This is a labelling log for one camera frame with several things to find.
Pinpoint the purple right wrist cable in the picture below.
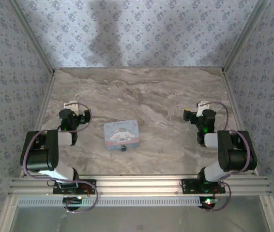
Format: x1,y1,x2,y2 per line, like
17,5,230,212
205,101,229,133

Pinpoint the purple wrist cable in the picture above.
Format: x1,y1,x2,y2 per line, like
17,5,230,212
56,102,93,133
205,101,229,133

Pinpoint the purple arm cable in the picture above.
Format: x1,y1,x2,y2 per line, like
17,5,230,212
22,130,64,179
228,130,252,175

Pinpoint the purple left wrist cable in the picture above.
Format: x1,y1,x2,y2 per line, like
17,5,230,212
56,102,93,133

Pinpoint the aluminium profile rail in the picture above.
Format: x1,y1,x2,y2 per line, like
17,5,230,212
8,175,272,196

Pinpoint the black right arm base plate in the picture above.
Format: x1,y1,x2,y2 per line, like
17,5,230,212
180,178,226,194

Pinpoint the aluminium frame post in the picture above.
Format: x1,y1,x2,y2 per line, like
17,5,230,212
221,0,272,73
7,0,56,74

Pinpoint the pastel cartoon tin box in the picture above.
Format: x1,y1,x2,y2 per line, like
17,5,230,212
104,119,141,151

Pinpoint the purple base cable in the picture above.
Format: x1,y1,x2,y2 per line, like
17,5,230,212
64,180,99,214
201,181,232,213

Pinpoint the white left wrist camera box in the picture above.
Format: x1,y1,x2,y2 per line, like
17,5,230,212
63,100,84,116

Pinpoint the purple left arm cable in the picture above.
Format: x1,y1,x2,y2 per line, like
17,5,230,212
22,130,64,179

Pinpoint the grey slotted cable duct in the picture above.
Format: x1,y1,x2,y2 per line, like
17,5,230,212
17,196,200,207

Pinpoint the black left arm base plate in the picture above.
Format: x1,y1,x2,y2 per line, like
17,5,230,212
52,179,97,195

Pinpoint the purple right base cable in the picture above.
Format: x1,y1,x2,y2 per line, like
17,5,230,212
201,181,232,213

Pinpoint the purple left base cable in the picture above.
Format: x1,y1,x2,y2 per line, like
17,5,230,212
64,180,99,214

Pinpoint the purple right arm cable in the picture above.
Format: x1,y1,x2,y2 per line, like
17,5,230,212
228,130,252,175

